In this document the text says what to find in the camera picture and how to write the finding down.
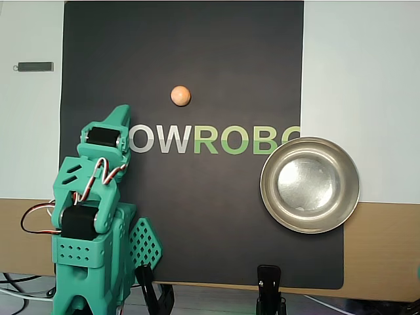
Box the black mat with wowrobo print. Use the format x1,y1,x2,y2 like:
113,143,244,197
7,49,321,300
54,0,345,290

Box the teal gripper body black servo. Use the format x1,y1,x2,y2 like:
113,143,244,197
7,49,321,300
77,128,131,167

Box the teal fixed gripper finger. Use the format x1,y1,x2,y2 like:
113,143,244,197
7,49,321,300
125,126,133,164

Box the teal moving gripper finger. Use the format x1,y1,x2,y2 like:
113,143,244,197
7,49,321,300
79,104,132,156

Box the white paper sheet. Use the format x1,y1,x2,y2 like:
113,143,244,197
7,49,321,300
0,0,420,205

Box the red white black servo cable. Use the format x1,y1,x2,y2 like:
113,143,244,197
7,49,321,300
20,199,64,236
72,157,128,205

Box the black usb stick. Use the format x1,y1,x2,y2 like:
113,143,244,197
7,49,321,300
12,61,55,73

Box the orange wooden ball black base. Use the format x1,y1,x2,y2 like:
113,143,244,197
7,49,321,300
170,85,192,108

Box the black floor cable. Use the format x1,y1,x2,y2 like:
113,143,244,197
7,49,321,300
0,271,42,287

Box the metal bowl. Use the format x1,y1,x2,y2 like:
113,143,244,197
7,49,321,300
259,136,361,235

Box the black table clamp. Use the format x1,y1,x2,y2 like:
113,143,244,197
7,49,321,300
134,263,177,315

